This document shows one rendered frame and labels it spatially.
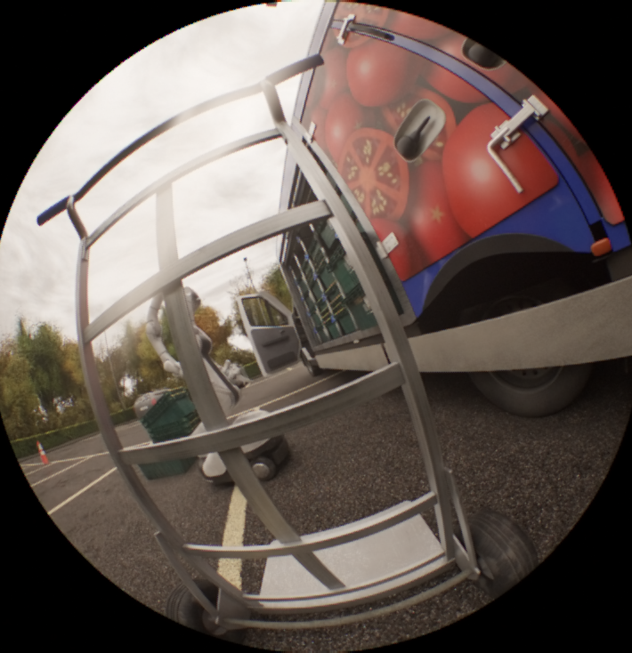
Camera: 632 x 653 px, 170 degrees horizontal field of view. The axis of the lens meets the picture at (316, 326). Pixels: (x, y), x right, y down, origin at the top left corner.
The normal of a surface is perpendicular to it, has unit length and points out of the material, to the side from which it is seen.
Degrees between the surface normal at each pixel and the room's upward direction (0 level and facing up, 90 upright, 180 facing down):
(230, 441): 90
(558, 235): 90
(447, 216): 90
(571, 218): 90
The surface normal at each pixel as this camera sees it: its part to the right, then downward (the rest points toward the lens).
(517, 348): -0.90, 0.34
